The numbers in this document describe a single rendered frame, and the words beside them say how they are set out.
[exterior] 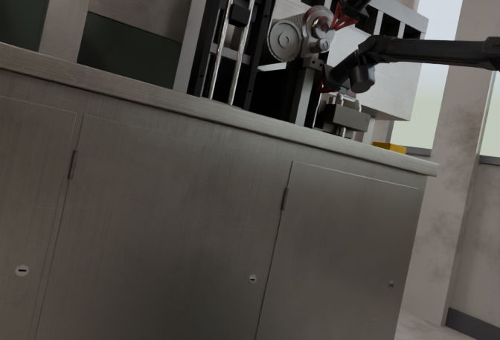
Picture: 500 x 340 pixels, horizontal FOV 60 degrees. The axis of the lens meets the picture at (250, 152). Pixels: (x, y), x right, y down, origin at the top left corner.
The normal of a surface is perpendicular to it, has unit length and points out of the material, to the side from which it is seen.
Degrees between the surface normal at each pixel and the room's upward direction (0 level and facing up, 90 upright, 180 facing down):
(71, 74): 90
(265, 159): 90
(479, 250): 90
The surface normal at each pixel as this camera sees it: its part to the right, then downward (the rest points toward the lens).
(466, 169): -0.76, -0.17
